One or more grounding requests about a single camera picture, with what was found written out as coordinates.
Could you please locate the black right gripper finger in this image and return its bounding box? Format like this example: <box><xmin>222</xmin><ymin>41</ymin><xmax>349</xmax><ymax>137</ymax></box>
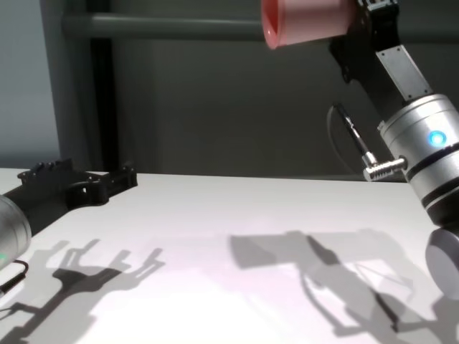
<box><xmin>354</xmin><ymin>0</ymin><xmax>400</xmax><ymax>17</ymax></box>

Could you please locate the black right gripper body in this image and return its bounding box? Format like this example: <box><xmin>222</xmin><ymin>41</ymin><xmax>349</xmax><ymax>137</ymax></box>
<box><xmin>328</xmin><ymin>13</ymin><xmax>407</xmax><ymax>122</ymax></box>

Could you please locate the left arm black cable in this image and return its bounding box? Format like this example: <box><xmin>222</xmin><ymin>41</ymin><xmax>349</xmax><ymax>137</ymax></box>
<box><xmin>0</xmin><ymin>260</ymin><xmax>30</xmax><ymax>297</ymax></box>

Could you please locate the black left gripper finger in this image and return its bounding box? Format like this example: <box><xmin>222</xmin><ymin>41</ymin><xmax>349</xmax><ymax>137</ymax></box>
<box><xmin>87</xmin><ymin>164</ymin><xmax>139</xmax><ymax>196</ymax></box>
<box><xmin>17</xmin><ymin>158</ymin><xmax>75</xmax><ymax>179</ymax></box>

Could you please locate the black vertical post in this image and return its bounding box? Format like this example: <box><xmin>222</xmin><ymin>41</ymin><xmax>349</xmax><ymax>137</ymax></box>
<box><xmin>89</xmin><ymin>37</ymin><xmax>120</xmax><ymax>173</ymax></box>

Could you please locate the thick grey railing bar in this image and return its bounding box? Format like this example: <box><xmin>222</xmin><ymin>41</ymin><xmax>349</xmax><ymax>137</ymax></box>
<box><xmin>61</xmin><ymin>12</ymin><xmax>459</xmax><ymax>44</ymax></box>

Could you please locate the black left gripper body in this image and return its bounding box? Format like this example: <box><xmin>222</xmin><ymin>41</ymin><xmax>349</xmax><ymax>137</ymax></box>
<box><xmin>2</xmin><ymin>171</ymin><xmax>109</xmax><ymax>237</ymax></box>

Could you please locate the pink plastic cup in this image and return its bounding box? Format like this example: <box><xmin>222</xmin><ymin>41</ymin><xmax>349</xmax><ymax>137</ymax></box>
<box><xmin>260</xmin><ymin>0</ymin><xmax>357</xmax><ymax>50</ymax></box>

